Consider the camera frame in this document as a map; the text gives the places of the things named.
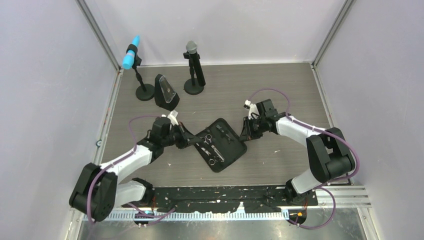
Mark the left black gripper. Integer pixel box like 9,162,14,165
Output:
161,121,201,150

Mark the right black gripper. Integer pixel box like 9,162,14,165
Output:
240,116,266,143

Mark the black hair clip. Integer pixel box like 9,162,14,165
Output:
216,124,236,143

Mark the black zip tool case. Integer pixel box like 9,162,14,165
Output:
194,118,248,173

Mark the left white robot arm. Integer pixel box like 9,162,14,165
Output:
68,115,202,222

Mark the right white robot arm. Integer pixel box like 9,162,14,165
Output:
239,99,356,205

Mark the black metronome clear cover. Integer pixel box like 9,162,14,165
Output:
154,74,180,111

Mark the right black mic stand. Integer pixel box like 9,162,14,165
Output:
183,52,204,95

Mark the black mic stand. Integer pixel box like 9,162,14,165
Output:
132,55,155,101
183,52,204,95

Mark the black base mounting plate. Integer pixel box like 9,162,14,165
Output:
132,185,318,214

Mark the left black mic stand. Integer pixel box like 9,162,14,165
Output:
132,55,155,101

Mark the grey black microphone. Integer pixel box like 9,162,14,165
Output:
185,40,206,87

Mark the blue microphone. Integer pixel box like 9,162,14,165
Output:
122,35,142,70

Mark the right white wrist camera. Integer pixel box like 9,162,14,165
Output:
243,100,260,120

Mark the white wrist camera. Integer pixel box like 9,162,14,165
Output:
243,100,260,120
161,110,179,126

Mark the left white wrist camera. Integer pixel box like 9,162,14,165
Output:
161,110,179,126

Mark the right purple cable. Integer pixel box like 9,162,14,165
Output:
247,88,361,231

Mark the purple cable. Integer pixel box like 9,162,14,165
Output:
247,88,361,231
86,115,176,228

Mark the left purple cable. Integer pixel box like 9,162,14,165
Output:
86,115,176,228

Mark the aluminium frame rail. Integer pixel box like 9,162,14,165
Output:
69,185,372,222

